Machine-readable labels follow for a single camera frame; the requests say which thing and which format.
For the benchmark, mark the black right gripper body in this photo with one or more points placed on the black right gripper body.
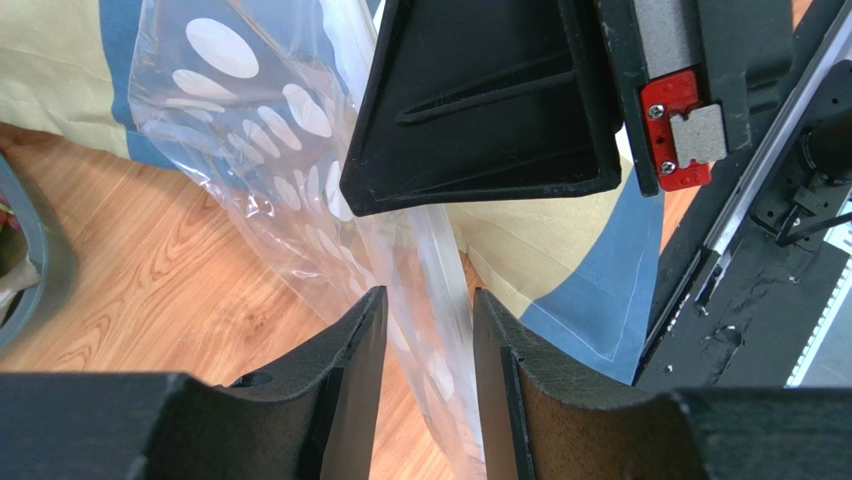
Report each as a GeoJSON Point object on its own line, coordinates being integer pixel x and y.
{"type": "Point", "coordinates": [690, 77]}

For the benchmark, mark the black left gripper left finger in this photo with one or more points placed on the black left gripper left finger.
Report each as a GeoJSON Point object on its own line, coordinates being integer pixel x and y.
{"type": "Point", "coordinates": [310, 414]}

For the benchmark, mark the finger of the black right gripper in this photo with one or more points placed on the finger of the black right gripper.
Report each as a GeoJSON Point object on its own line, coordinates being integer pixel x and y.
{"type": "Point", "coordinates": [471, 101]}

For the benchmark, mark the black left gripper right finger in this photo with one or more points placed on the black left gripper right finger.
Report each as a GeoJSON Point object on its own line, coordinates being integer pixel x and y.
{"type": "Point", "coordinates": [545, 415]}

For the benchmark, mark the clear polka-dot zip bag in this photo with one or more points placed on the clear polka-dot zip bag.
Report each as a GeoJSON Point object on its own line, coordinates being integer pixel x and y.
{"type": "Point", "coordinates": [256, 102]}

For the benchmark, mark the grey plastic fruit basin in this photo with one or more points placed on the grey plastic fruit basin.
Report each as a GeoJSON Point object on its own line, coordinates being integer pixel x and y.
{"type": "Point", "coordinates": [38, 265]}

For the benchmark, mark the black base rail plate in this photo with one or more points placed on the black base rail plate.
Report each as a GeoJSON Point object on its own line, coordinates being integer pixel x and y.
{"type": "Point", "coordinates": [771, 270]}

